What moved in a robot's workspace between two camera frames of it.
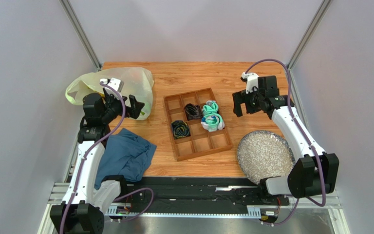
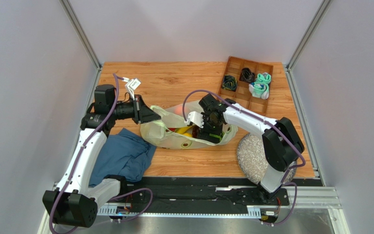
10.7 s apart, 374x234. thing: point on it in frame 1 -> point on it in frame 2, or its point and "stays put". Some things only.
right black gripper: (247, 100) -> (208, 130)
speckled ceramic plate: (263, 154) stays put
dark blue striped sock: (180, 128) -> (230, 83)
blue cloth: (125, 154) stays put
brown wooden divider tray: (196, 124) -> (247, 84)
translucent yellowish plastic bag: (137, 81) -> (155, 133)
